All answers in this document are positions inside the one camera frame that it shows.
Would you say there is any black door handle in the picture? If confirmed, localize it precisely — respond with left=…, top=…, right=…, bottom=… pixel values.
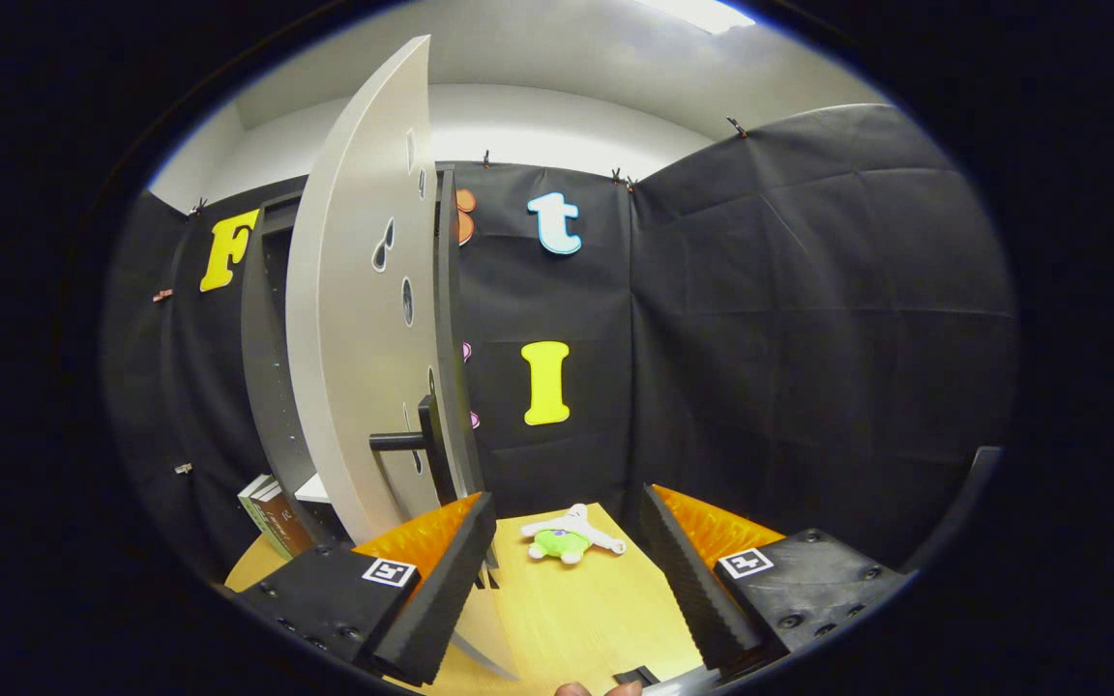
left=368, top=394, right=456, bottom=504

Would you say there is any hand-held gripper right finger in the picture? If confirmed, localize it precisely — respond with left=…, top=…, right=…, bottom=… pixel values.
left=639, top=483, right=909, bottom=678

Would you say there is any brown book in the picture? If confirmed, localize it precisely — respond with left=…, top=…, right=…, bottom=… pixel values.
left=262, top=488, right=316, bottom=557

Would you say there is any long ceiling light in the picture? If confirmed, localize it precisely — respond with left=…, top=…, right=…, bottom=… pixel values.
left=634, top=0, right=756, bottom=35

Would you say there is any dark curved frame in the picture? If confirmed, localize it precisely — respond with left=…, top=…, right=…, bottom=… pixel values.
left=900, top=445, right=1003, bottom=573

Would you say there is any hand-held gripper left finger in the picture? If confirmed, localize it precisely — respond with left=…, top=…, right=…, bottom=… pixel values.
left=228, top=491, right=500, bottom=687

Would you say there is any white and green plush toy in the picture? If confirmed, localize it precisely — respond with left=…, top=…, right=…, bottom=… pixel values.
left=520, top=503, right=628, bottom=566

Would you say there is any grey cabinet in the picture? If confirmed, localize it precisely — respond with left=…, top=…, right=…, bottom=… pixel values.
left=240, top=164, right=485, bottom=542

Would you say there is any black backdrop cloth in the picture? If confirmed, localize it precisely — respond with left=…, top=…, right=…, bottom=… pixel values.
left=103, top=101, right=1017, bottom=581

